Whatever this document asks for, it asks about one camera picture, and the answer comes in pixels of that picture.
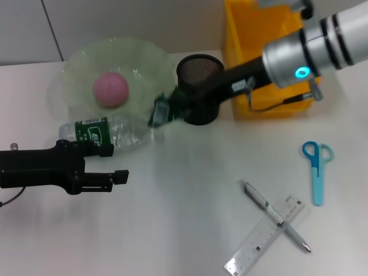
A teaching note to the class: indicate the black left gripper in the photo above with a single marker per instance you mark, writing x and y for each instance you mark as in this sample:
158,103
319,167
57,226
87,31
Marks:
37,169

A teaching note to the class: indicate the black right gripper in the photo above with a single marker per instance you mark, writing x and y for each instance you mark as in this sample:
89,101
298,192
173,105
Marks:
230,83

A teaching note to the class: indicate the green plastic wrapper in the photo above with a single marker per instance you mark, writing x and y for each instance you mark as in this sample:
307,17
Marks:
161,112

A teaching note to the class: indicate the clear water bottle green label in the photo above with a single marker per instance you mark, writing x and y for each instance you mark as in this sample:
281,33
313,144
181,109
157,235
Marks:
126,135

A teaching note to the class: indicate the pink peach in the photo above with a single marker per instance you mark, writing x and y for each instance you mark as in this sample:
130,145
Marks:
110,89

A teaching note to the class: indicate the black mesh pen holder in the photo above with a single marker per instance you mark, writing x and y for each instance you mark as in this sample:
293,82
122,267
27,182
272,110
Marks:
198,66

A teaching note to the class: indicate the green glass fruit plate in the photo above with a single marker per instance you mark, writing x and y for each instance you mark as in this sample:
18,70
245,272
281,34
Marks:
149,66

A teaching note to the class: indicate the blue scissors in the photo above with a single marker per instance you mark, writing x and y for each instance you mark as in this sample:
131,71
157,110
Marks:
317,184

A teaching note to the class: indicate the transparent plastic ruler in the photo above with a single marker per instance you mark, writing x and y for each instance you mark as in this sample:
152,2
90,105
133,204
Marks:
253,250

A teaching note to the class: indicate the white grey ballpoint pen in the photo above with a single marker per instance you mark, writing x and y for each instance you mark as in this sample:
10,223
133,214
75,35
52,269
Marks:
293,234

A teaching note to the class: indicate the yellow plastic bin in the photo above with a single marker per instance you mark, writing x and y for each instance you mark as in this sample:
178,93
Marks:
247,34

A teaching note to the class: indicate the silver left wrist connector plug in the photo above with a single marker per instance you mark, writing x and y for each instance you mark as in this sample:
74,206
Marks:
13,146

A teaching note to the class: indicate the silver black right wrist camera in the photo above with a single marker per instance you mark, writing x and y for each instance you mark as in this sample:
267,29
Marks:
276,3

